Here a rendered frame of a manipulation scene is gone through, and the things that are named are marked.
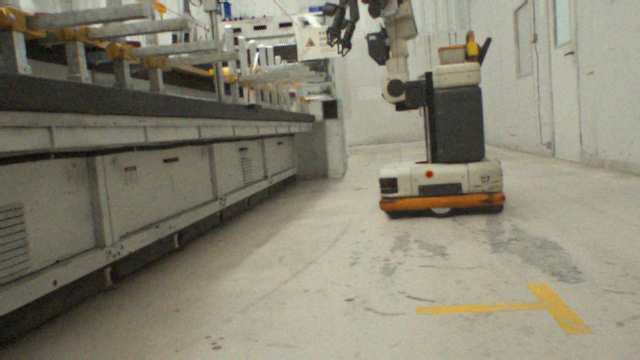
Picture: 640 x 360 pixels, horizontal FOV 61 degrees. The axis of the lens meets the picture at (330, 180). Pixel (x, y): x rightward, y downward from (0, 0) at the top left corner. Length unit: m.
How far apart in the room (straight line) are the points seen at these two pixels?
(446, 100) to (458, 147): 0.26
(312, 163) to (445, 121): 3.15
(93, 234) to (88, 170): 0.23
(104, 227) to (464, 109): 1.86
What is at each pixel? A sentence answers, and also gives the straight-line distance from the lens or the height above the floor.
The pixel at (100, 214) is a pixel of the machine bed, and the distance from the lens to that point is 2.10.
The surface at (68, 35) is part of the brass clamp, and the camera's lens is 1.64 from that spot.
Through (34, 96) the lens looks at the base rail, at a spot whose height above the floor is 0.65.
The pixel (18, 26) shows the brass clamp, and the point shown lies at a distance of 1.46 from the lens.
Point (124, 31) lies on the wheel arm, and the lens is 1.65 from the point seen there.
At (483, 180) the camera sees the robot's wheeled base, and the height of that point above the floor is 0.19.
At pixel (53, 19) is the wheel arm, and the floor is 0.82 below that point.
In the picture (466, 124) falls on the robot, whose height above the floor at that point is 0.49.
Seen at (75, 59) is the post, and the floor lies 0.77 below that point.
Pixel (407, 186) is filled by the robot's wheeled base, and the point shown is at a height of 0.18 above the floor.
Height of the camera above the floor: 0.51
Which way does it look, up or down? 5 degrees down
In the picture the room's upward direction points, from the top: 5 degrees counter-clockwise
